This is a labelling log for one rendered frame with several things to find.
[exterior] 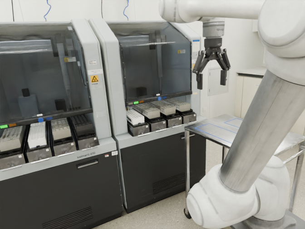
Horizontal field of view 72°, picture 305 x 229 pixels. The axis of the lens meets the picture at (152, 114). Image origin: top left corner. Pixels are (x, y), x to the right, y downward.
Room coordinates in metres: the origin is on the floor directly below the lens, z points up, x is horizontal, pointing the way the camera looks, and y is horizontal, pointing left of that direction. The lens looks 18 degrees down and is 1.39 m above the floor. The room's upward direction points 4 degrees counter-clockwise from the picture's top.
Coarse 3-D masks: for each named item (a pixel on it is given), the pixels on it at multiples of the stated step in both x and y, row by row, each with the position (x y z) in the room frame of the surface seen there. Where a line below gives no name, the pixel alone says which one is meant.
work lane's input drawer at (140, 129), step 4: (128, 124) 1.57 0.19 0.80; (132, 124) 1.53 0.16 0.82; (136, 124) 1.52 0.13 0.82; (140, 124) 1.51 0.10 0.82; (144, 124) 1.53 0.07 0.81; (148, 124) 1.54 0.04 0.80; (128, 128) 1.57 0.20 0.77; (132, 128) 1.49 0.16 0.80; (136, 128) 1.49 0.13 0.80; (140, 128) 1.51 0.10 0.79; (144, 128) 1.52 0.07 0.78; (148, 128) 1.54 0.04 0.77; (132, 132) 1.50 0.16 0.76; (136, 132) 1.49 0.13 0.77; (140, 132) 1.50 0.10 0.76; (144, 132) 1.52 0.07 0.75; (148, 132) 1.53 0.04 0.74; (140, 136) 1.46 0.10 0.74
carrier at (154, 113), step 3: (150, 111) 1.63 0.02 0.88; (153, 111) 1.64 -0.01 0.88; (156, 111) 1.65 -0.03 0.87; (159, 111) 1.66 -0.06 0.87; (147, 114) 1.63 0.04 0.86; (150, 114) 1.63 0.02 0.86; (153, 114) 1.64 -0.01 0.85; (156, 114) 1.65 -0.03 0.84; (159, 114) 1.66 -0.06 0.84; (150, 117) 1.63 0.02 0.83; (153, 117) 1.64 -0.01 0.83
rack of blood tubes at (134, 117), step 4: (128, 112) 1.71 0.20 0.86; (132, 112) 1.69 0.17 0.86; (136, 112) 1.68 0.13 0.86; (128, 116) 1.60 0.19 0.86; (132, 116) 1.58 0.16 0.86; (136, 116) 1.58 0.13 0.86; (140, 116) 1.57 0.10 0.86; (128, 120) 1.61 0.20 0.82; (132, 120) 1.53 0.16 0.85; (136, 120) 1.53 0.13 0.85; (140, 120) 1.55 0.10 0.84
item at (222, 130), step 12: (204, 120) 1.51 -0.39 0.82; (216, 120) 1.49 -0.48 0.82; (228, 120) 1.47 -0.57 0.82; (240, 120) 1.46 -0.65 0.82; (192, 132) 1.33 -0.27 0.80; (204, 132) 1.29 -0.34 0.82; (216, 132) 1.27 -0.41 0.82; (228, 132) 1.26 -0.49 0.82; (228, 144) 1.09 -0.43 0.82; (288, 144) 1.04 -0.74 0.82; (300, 144) 1.13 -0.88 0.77; (276, 156) 0.96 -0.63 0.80; (300, 156) 1.12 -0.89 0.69; (300, 168) 1.12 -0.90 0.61
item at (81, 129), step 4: (84, 124) 1.42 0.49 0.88; (88, 124) 1.42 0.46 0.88; (76, 128) 1.38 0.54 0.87; (80, 128) 1.39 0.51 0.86; (84, 128) 1.40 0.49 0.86; (88, 128) 1.42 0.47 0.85; (92, 128) 1.43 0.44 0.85; (80, 132) 1.39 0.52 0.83; (84, 132) 1.40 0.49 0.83; (88, 132) 1.41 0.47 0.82
